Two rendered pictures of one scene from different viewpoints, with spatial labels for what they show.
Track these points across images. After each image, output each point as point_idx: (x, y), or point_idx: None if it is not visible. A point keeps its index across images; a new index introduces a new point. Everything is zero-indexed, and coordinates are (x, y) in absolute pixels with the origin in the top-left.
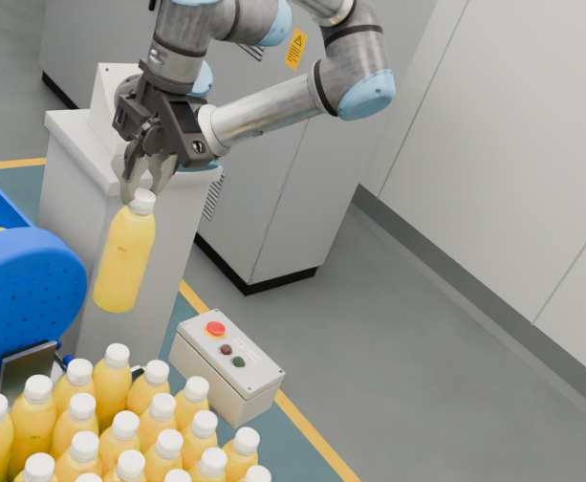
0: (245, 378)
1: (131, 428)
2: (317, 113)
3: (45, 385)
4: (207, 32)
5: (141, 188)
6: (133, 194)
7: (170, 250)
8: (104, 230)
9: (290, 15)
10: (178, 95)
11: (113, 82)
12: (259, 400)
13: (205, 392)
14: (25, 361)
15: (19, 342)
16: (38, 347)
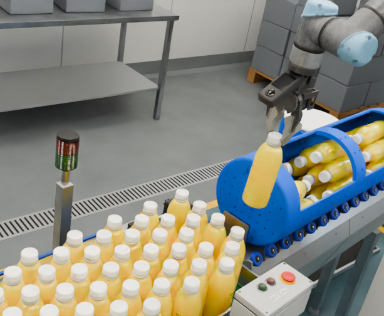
0: (249, 290)
1: (181, 232)
2: None
3: (199, 205)
4: (306, 35)
5: (281, 134)
6: (269, 128)
7: None
8: (383, 260)
9: (358, 41)
10: (295, 74)
11: None
12: (245, 315)
13: (222, 264)
14: (231, 222)
15: (247, 222)
16: (240, 221)
